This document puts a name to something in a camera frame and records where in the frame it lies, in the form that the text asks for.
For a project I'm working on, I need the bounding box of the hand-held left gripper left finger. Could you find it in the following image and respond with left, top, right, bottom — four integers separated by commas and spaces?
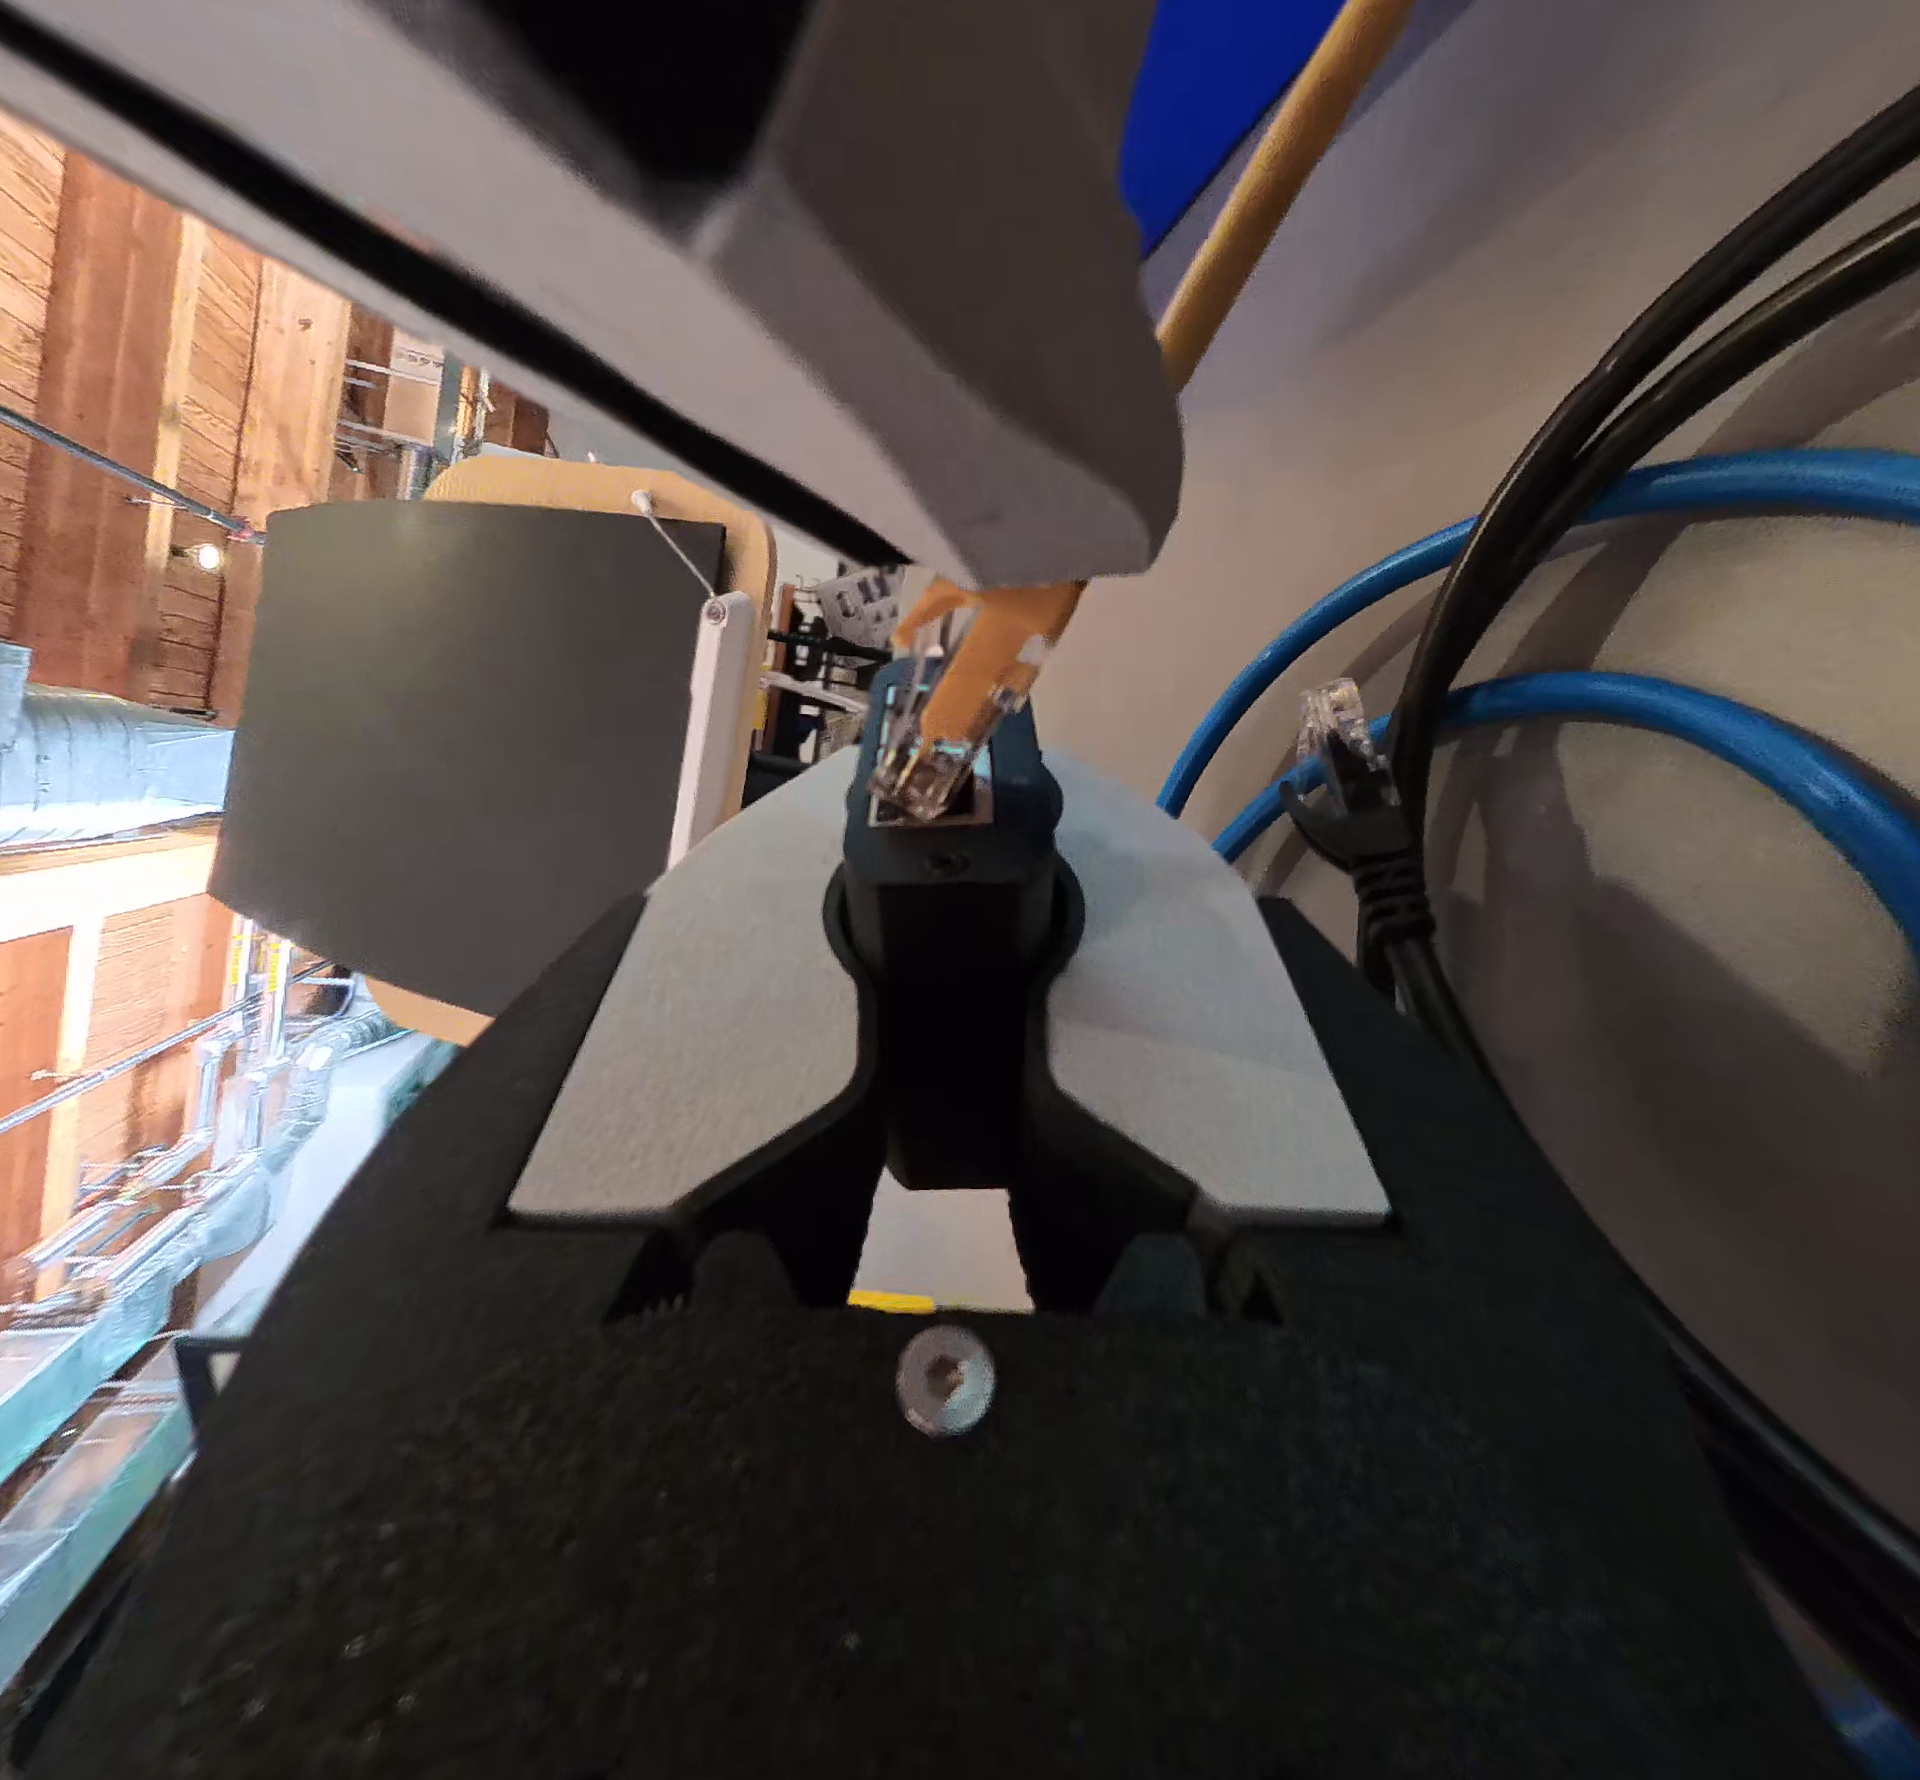
507, 761, 883, 1308

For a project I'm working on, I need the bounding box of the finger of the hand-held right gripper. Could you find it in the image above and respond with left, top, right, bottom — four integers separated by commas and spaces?
0, 0, 977, 585
701, 0, 1205, 589

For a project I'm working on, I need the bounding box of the silver rectangular ventilation duct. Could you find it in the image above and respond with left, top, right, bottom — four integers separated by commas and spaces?
0, 1299, 212, 1684

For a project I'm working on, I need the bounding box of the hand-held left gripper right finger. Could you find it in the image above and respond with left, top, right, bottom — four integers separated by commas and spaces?
1010, 745, 1393, 1308

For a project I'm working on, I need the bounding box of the black ethernet adapter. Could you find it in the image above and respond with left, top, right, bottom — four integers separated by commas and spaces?
840, 654, 1072, 1193

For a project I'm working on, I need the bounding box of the silver ribbed ventilation duct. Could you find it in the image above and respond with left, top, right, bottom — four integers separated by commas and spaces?
0, 640, 234, 851

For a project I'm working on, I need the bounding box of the blue plastic bin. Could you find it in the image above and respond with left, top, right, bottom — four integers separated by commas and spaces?
1118, 0, 1443, 259

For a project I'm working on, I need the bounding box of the blue ethernet cable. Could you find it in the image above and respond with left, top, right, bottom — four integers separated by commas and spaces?
1156, 449, 1920, 1780

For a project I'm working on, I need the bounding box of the orange ethernet cable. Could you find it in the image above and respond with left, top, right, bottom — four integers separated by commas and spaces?
871, 0, 1519, 823

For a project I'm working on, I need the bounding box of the black ethernet cable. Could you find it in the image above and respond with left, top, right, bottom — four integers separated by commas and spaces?
1283, 84, 1920, 1705

